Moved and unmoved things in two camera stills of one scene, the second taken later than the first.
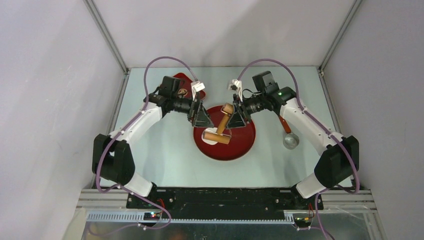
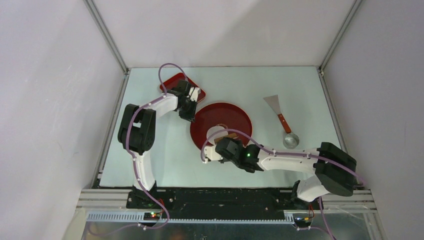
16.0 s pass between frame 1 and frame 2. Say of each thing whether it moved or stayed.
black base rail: stayed
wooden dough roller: moved
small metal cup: stayed
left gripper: moved
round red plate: moved
